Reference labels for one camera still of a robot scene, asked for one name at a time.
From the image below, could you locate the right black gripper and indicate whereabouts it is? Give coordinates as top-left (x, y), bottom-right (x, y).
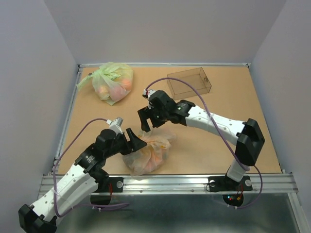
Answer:
top-left (138, 104), bottom-right (169, 132)

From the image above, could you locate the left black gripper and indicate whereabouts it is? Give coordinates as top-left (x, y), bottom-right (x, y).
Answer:
top-left (105, 128), bottom-right (147, 158)

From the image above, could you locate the orange translucent plastic bag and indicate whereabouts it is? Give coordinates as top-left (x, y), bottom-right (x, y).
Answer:
top-left (122, 129), bottom-right (176, 176)

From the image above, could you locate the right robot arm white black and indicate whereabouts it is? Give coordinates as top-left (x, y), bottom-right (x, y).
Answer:
top-left (138, 90), bottom-right (265, 189)

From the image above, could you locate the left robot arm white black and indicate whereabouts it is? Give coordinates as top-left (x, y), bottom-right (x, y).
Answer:
top-left (18, 128), bottom-right (147, 233)

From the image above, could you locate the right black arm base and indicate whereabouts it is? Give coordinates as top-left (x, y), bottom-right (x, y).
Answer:
top-left (205, 175), bottom-right (253, 208)

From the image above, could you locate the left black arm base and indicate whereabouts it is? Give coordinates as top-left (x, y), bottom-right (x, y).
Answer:
top-left (90, 176), bottom-right (124, 205)

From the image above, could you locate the green plastic bag with fruit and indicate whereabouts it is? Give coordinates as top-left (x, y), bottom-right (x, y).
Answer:
top-left (76, 62), bottom-right (134, 105)

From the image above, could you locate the clear plastic box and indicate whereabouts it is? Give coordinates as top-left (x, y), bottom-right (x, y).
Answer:
top-left (167, 67), bottom-right (212, 100)

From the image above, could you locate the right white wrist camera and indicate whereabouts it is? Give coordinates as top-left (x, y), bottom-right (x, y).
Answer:
top-left (142, 89), bottom-right (155, 100)

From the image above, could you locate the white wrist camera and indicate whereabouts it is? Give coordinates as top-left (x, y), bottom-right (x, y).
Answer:
top-left (142, 89), bottom-right (155, 100)
top-left (106, 117), bottom-right (123, 134)

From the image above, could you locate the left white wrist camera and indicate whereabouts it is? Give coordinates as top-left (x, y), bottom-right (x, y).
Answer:
top-left (106, 117), bottom-right (123, 134)

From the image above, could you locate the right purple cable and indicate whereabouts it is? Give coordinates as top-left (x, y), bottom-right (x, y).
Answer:
top-left (145, 77), bottom-right (263, 209)

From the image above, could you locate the aluminium front rail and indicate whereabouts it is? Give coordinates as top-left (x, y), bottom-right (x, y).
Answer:
top-left (110, 173), bottom-right (298, 196)

